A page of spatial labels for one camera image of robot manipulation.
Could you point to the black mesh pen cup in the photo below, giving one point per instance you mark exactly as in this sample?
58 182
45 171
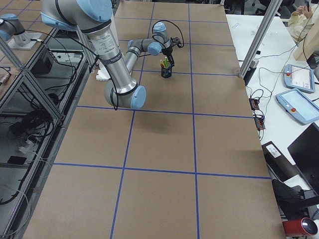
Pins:
166 72

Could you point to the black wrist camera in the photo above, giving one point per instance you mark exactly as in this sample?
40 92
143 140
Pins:
176 42

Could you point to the aluminium frame post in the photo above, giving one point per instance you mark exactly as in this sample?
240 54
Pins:
264 25

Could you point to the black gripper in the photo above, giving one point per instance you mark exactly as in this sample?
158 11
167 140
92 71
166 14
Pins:
168 52

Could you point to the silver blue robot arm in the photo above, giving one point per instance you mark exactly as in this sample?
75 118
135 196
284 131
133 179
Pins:
93 18

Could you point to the green marker pen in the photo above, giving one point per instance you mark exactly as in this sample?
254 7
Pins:
165 69

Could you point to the near blue teach pendant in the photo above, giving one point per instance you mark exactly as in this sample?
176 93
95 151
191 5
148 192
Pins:
299 106

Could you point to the far blue teach pendant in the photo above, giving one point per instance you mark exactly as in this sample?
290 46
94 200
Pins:
298 77

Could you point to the blue teach pendant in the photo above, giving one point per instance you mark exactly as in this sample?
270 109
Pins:
299 106
298 77

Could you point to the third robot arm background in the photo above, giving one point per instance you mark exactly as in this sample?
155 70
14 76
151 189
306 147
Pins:
13 32

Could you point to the person in cream top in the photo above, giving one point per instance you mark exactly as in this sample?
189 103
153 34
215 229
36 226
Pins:
302 20

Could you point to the black monitor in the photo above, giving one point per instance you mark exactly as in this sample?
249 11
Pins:
304 150

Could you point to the red white marker pen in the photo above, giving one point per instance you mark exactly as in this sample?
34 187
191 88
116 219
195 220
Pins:
166 59

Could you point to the red cylindrical bottle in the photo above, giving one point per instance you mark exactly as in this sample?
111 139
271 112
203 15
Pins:
300 227

